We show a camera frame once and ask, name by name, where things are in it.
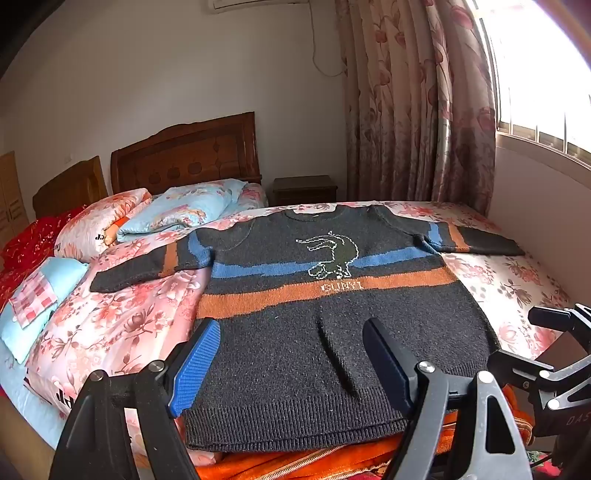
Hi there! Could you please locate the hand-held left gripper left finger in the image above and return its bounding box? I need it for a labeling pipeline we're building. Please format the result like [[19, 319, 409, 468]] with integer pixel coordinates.
[[48, 318, 222, 480]]

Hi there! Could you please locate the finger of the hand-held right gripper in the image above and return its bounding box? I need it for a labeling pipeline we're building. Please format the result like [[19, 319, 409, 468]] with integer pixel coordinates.
[[527, 303, 591, 352], [487, 349, 591, 409]]

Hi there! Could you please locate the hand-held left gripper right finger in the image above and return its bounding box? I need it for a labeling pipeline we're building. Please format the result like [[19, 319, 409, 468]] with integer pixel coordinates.
[[363, 318, 533, 480]]

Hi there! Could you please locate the dark striped knit sweater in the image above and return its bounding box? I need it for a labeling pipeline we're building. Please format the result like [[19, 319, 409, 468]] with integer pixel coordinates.
[[89, 203, 527, 450]]

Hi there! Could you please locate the pink floral bed cover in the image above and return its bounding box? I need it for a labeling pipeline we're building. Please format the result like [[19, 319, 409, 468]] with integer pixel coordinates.
[[23, 200, 573, 467]]

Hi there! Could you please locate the orange garment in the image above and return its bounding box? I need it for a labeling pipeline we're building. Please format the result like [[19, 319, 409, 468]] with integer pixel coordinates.
[[194, 383, 541, 480]]

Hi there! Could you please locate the light blue floral pillow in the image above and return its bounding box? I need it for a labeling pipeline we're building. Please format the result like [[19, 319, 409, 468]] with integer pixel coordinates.
[[115, 179, 247, 244]]

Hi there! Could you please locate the pink checkered cloth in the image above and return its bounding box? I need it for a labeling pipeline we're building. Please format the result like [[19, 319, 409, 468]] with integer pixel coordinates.
[[8, 265, 61, 329]]

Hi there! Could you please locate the pink floral pillow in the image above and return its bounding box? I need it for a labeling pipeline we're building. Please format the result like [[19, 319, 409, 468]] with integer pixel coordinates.
[[54, 188, 153, 264]]

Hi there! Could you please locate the dark wooden nightstand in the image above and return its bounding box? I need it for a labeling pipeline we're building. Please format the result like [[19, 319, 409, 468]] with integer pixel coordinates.
[[270, 174, 339, 207]]

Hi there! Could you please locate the red patterned blanket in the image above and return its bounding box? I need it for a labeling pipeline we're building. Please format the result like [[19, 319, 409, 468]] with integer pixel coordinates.
[[0, 205, 86, 315]]

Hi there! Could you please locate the large carved wooden headboard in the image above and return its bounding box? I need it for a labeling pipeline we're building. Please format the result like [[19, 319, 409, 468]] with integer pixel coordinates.
[[110, 111, 263, 197]]

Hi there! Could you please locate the small wooden headboard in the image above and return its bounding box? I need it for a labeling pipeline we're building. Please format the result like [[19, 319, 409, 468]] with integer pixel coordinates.
[[32, 155, 109, 222]]

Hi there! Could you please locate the window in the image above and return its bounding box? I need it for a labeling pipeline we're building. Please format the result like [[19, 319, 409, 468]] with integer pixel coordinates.
[[466, 0, 591, 155]]

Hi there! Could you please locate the light wooden cabinet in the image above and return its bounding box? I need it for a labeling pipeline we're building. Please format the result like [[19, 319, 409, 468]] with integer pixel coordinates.
[[0, 151, 29, 250]]

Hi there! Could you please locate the floral curtain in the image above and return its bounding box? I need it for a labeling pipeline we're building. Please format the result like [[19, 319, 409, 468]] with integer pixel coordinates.
[[335, 0, 497, 215]]

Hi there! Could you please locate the white air conditioner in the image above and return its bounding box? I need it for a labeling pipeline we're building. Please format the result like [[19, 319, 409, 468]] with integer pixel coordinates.
[[206, 0, 310, 14]]

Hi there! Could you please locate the white wall cable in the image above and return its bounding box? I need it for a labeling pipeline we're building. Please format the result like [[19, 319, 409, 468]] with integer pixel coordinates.
[[311, 9, 347, 77]]

